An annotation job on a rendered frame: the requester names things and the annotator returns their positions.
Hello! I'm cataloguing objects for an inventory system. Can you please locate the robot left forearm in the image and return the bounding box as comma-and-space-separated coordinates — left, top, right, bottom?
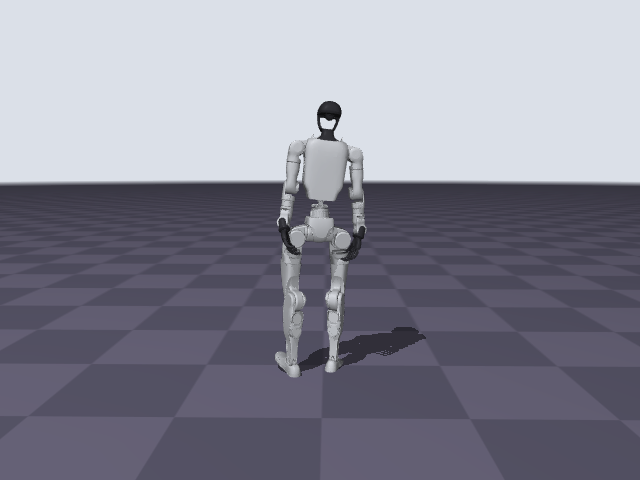
277, 180, 295, 227

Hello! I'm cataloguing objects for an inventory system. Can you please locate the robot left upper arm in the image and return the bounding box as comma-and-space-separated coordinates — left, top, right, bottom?
285, 140, 308, 194

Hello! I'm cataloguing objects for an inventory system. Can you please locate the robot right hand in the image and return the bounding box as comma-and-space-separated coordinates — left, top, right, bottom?
340, 226, 365, 261

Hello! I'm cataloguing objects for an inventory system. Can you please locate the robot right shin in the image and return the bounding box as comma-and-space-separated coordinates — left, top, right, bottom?
327, 292, 345, 362

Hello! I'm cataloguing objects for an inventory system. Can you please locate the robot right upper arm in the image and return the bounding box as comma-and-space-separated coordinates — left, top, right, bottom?
347, 145, 363, 200

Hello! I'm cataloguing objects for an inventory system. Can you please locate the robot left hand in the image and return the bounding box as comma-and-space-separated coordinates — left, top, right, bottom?
278, 218, 300, 255

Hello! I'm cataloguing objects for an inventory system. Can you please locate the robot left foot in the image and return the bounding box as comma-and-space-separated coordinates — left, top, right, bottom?
275, 351, 301, 377

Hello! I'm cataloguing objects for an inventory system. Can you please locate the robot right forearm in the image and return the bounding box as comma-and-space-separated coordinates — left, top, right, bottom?
351, 188, 367, 235

